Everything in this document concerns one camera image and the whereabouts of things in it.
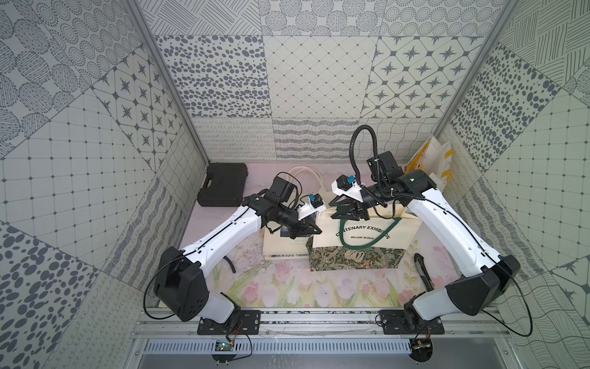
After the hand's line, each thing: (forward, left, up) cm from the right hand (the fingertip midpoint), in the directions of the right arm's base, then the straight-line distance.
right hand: (334, 210), depth 68 cm
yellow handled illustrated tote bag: (+41, -52, -17) cm, 68 cm away
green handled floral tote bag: (-4, -9, -14) cm, 17 cm away
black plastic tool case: (+29, +48, -23) cm, 61 cm away
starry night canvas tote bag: (-1, +20, -25) cm, 32 cm away
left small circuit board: (-32, +36, -30) cm, 56 cm away
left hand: (-4, +3, -7) cm, 9 cm away
